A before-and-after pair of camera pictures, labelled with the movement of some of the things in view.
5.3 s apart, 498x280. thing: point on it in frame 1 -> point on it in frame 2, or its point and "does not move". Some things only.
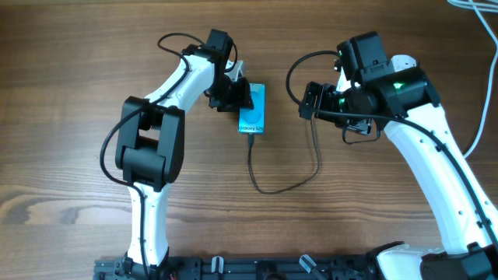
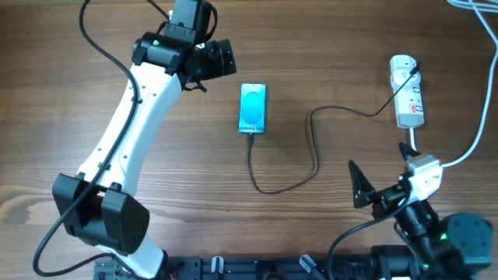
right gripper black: (326, 92) -> (365, 193)
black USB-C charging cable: (296, 184) does not move
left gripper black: (240, 100) -> (215, 69)
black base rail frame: (240, 267) does not move
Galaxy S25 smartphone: (254, 120) does not move
